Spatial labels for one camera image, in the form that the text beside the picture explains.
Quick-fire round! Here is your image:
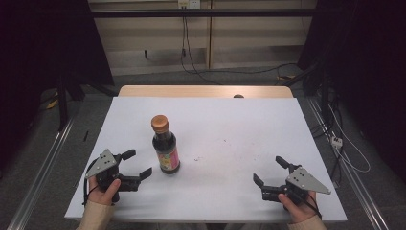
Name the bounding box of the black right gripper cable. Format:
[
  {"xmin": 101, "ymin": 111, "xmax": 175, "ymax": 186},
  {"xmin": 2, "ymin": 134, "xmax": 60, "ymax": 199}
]
[{"xmin": 300, "ymin": 191, "xmax": 323, "ymax": 220}]

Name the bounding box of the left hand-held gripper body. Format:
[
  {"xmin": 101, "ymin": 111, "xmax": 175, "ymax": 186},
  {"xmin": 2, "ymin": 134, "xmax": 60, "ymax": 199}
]
[{"xmin": 84, "ymin": 149, "xmax": 142, "ymax": 203}]

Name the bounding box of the white wall outlet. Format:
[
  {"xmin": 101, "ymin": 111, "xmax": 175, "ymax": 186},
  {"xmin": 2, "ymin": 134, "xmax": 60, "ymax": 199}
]
[{"xmin": 177, "ymin": 0, "xmax": 202, "ymax": 10}]

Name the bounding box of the person's right hand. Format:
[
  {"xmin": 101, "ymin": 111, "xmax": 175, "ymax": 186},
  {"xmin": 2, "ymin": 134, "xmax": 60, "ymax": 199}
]
[{"xmin": 277, "ymin": 191, "xmax": 321, "ymax": 224}]

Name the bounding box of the wooden table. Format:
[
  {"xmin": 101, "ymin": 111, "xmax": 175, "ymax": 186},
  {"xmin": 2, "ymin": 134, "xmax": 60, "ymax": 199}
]
[{"xmin": 117, "ymin": 84, "xmax": 294, "ymax": 99}]

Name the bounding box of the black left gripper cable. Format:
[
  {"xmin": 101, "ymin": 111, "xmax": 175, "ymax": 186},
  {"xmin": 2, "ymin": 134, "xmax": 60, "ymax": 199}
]
[{"xmin": 82, "ymin": 157, "xmax": 101, "ymax": 207}]

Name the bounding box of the metal floor rail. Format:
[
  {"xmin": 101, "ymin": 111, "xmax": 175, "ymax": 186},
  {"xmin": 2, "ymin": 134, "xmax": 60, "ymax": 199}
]
[
  {"xmin": 6, "ymin": 117, "xmax": 77, "ymax": 230},
  {"xmin": 306, "ymin": 97, "xmax": 391, "ymax": 230}
]

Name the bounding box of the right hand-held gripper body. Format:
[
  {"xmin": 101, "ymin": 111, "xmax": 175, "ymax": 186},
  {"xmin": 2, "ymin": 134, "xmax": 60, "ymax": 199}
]
[{"xmin": 260, "ymin": 164, "xmax": 332, "ymax": 212}]

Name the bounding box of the black floor cable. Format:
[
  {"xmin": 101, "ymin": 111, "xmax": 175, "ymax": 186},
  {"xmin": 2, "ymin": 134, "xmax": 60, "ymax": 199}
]
[{"xmin": 219, "ymin": 62, "xmax": 299, "ymax": 81}]

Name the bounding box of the dark sauce bottle orange cap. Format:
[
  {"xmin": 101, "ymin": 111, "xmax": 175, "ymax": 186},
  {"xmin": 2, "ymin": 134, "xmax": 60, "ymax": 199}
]
[{"xmin": 150, "ymin": 114, "xmax": 182, "ymax": 175}]

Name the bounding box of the wooden vertical post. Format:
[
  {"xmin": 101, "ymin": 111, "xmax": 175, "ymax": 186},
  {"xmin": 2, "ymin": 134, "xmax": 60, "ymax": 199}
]
[{"xmin": 206, "ymin": 0, "xmax": 214, "ymax": 70}]

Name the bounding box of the white board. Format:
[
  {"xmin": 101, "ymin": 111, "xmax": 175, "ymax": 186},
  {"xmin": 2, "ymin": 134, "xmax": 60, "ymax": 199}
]
[{"xmin": 64, "ymin": 96, "xmax": 349, "ymax": 224}]

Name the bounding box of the white cable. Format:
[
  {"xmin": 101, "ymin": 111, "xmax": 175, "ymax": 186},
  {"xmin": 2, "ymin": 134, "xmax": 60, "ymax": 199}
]
[{"xmin": 327, "ymin": 104, "xmax": 372, "ymax": 174}]

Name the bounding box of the black metal stand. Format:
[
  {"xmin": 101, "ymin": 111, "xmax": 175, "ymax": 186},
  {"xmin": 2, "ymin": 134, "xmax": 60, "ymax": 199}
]
[{"xmin": 56, "ymin": 74, "xmax": 86, "ymax": 132}]

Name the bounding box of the person's left hand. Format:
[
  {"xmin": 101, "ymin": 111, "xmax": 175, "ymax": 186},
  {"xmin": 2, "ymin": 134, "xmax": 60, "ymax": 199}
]
[{"xmin": 86, "ymin": 175, "xmax": 123, "ymax": 206}]

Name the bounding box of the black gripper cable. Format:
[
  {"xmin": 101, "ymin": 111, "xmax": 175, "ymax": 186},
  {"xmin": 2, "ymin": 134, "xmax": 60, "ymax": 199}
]
[
  {"xmin": 82, "ymin": 157, "xmax": 101, "ymax": 207},
  {"xmin": 300, "ymin": 191, "xmax": 323, "ymax": 220}
]

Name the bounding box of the white power strip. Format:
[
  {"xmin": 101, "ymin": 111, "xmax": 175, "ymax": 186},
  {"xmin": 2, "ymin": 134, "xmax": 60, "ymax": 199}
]
[{"xmin": 330, "ymin": 135, "xmax": 344, "ymax": 150}]

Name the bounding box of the black horizontal bar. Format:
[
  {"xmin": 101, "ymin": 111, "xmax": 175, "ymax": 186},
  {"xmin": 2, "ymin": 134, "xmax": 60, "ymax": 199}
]
[{"xmin": 90, "ymin": 8, "xmax": 322, "ymax": 19}]

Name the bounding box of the black hanging cable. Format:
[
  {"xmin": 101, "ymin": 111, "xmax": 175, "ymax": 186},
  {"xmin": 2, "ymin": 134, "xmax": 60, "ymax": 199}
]
[{"xmin": 179, "ymin": 15, "xmax": 223, "ymax": 86}]

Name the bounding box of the black curtain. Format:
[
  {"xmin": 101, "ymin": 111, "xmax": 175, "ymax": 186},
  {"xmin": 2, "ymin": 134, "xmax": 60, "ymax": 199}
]
[
  {"xmin": 0, "ymin": 0, "xmax": 115, "ymax": 167},
  {"xmin": 297, "ymin": 0, "xmax": 406, "ymax": 185}
]

